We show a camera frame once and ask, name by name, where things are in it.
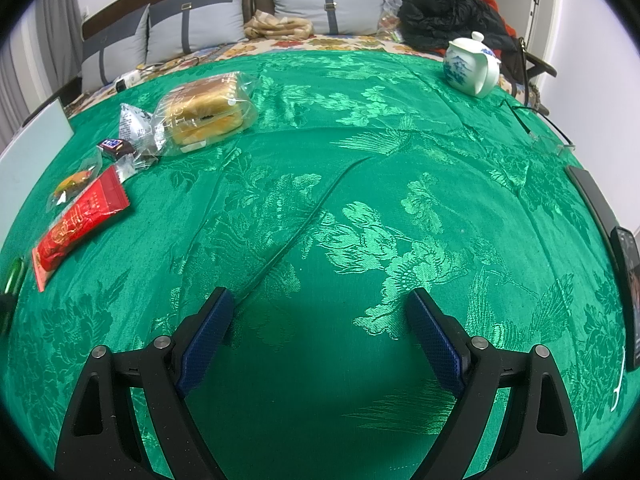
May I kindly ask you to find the dark chocolate bar packet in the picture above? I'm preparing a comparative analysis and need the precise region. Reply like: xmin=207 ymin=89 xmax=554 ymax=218
xmin=96 ymin=139 xmax=134 ymax=160

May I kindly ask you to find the green sausage snack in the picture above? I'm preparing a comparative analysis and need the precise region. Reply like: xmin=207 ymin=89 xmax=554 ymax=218
xmin=3 ymin=257 xmax=27 ymax=296

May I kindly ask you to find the black smartphone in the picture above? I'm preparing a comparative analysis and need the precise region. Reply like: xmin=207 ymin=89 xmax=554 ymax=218
xmin=611 ymin=226 xmax=639 ymax=372

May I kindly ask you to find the red snack packet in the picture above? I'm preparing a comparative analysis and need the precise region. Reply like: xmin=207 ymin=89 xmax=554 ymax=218
xmin=32 ymin=165 xmax=130 ymax=292

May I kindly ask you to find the orange snack in clear wrapper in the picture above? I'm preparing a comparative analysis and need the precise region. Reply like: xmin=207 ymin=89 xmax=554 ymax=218
xmin=46 ymin=148 xmax=102 ymax=212

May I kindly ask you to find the white cardboard box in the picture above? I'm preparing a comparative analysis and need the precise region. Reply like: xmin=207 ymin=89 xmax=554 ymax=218
xmin=0 ymin=99 xmax=74 ymax=243

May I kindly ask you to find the white silver snack pouch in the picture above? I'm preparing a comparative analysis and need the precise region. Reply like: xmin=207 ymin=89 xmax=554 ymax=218
xmin=118 ymin=103 xmax=164 ymax=156

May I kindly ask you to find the green patterned tablecloth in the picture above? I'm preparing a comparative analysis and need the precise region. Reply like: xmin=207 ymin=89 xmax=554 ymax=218
xmin=1 ymin=51 xmax=639 ymax=479

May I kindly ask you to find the packaged bread loaf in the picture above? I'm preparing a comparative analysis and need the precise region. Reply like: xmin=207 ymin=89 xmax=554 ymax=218
xmin=151 ymin=72 xmax=258 ymax=155

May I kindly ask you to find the white power adapter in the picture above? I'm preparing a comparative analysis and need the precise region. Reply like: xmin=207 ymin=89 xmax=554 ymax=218
xmin=114 ymin=70 xmax=141 ymax=93

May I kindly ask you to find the black chair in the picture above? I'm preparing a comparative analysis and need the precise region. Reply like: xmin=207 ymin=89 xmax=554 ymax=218
xmin=511 ymin=37 xmax=558 ymax=117

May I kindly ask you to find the white blue ceramic teapot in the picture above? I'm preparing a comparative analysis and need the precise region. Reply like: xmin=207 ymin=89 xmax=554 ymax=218
xmin=444 ymin=32 xmax=501 ymax=99

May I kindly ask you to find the far left grey pillow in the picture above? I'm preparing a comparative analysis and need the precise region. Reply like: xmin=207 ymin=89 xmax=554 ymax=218
xmin=80 ymin=6 xmax=150 ymax=93

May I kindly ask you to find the grey curtain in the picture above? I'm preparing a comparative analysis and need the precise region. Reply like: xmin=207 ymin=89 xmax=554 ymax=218
xmin=1 ymin=0 xmax=82 ymax=148

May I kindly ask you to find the floral bedsheet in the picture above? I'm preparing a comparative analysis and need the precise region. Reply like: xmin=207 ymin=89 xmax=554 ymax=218
xmin=63 ymin=35 xmax=525 ymax=118

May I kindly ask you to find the black jacket pile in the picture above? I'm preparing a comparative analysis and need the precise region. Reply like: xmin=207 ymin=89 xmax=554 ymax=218
xmin=398 ymin=0 xmax=518 ymax=52

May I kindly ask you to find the folded beige cloth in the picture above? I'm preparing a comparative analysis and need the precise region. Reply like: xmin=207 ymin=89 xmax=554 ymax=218
xmin=244 ymin=10 xmax=314 ymax=40

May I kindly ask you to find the red garment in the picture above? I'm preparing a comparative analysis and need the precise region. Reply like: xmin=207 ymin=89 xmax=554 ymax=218
xmin=459 ymin=0 xmax=519 ymax=39

